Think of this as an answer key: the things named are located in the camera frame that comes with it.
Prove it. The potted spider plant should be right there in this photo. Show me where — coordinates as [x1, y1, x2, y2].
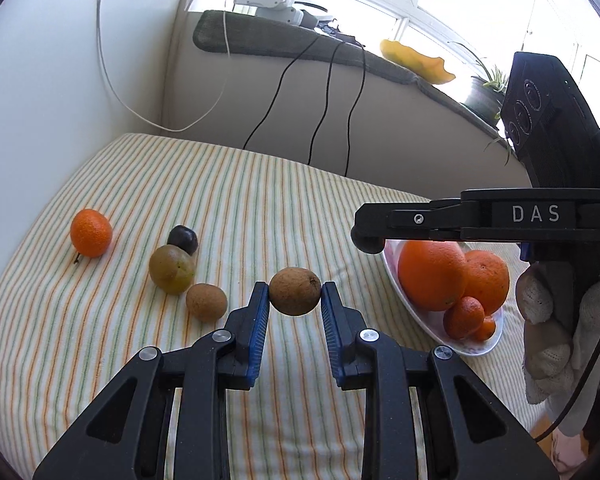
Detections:
[450, 41, 514, 162]

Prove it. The brown longan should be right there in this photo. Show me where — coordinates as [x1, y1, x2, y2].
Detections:
[186, 283, 227, 323]
[268, 266, 322, 316]

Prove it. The grey windowsill mat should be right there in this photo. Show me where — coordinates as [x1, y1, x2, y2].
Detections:
[192, 10, 507, 145]

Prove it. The floral white plate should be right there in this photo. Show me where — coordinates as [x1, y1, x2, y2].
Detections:
[382, 240, 509, 356]

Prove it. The green-brown plum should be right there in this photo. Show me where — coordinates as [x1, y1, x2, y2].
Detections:
[149, 245, 195, 295]

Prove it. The dark plum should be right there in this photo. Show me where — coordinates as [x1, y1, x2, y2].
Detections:
[166, 226, 199, 256]

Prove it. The large round orange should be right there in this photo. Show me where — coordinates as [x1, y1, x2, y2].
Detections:
[465, 250, 509, 315]

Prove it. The black cable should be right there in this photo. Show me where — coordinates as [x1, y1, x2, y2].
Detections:
[343, 44, 368, 177]
[306, 41, 347, 166]
[241, 34, 324, 151]

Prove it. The large oval orange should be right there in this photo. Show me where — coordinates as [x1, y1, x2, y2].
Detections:
[398, 240, 468, 312]

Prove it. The small tangerine with stem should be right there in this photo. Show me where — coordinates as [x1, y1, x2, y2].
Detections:
[70, 209, 112, 258]

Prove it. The white cable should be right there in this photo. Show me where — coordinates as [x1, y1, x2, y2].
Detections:
[95, 0, 232, 134]

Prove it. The black tracking camera right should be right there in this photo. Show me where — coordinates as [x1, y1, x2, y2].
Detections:
[501, 51, 600, 188]

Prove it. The tiny kumquat orange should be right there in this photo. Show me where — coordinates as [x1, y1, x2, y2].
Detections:
[471, 316, 496, 342]

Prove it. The medium mandarin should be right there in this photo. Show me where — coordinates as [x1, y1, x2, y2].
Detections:
[443, 296, 486, 340]

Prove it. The striped towel cloth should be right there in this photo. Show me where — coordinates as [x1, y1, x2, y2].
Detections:
[0, 132, 556, 480]

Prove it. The white gloved right hand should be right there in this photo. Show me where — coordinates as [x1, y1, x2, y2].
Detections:
[516, 262, 600, 419]

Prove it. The white power strip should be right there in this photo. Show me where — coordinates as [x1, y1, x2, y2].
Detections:
[234, 0, 318, 29]

